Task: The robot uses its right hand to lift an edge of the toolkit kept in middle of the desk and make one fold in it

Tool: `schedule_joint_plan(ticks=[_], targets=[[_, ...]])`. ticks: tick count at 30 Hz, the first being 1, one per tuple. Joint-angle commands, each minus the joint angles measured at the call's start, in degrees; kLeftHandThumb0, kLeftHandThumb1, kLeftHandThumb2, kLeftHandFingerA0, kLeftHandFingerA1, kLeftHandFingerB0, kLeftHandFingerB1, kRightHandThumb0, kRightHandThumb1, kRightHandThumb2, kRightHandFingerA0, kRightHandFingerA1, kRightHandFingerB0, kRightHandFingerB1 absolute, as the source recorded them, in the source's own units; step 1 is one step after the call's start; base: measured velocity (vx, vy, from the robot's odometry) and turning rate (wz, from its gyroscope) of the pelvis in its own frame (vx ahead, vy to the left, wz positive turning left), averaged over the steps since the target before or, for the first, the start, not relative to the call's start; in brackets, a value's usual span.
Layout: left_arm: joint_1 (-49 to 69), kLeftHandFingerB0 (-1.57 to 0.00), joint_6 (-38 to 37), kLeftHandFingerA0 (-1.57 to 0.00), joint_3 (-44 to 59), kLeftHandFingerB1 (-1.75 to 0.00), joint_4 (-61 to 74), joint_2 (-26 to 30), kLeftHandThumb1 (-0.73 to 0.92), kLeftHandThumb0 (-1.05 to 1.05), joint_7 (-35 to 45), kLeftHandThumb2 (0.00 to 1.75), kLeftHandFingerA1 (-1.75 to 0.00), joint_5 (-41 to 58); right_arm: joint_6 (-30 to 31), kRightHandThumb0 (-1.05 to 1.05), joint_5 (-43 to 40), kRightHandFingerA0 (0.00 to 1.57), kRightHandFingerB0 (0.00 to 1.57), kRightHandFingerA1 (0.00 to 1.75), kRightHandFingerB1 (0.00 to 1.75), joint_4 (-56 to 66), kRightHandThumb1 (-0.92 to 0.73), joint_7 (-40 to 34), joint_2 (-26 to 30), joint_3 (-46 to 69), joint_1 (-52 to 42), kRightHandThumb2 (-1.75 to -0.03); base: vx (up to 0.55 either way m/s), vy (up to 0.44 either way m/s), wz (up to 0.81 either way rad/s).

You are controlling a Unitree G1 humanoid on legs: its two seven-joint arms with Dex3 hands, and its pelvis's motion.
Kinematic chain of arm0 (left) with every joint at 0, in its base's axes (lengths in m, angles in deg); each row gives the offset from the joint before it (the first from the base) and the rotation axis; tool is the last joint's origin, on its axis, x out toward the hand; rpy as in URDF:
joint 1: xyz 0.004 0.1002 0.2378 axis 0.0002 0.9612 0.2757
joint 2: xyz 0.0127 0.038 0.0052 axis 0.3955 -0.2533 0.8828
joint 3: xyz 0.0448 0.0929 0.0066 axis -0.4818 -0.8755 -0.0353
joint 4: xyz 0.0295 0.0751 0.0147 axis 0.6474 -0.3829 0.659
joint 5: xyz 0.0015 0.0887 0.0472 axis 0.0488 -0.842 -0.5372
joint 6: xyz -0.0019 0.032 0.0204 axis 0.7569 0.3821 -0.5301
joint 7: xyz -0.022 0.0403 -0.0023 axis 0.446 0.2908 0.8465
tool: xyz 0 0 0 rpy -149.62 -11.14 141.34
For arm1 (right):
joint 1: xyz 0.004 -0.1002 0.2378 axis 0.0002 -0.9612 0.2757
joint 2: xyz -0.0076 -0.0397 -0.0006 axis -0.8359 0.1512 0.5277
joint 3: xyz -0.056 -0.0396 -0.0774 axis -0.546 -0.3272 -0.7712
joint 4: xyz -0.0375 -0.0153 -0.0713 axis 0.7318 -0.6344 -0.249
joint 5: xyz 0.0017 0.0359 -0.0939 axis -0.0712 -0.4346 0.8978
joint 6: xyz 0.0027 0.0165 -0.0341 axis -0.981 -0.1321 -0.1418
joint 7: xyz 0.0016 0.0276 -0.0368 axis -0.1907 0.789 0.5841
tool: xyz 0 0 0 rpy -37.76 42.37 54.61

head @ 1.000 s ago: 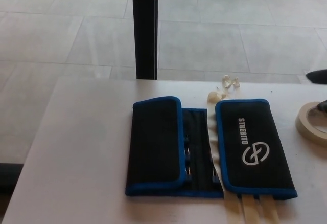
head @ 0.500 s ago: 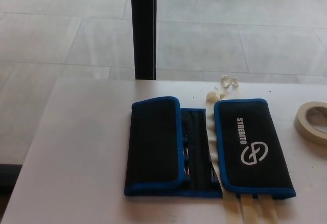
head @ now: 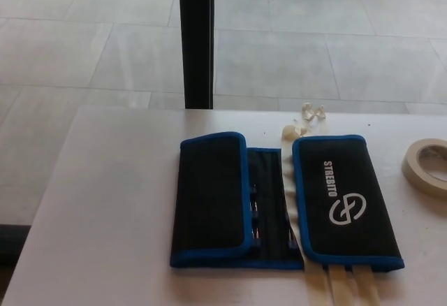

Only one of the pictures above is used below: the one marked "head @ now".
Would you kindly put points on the black blue-trimmed toolkit pouch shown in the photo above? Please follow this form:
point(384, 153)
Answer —
point(209, 194)

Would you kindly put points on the masking tape strip curled end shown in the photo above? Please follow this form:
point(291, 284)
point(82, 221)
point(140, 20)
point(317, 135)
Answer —
point(291, 194)

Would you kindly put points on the masking tape strip crumpled end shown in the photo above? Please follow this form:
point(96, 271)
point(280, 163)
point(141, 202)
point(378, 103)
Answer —
point(339, 285)

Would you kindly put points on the beige masking tape roll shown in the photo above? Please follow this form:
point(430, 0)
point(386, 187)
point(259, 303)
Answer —
point(413, 171)

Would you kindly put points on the black vertical post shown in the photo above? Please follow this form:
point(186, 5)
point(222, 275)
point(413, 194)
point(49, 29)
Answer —
point(195, 40)

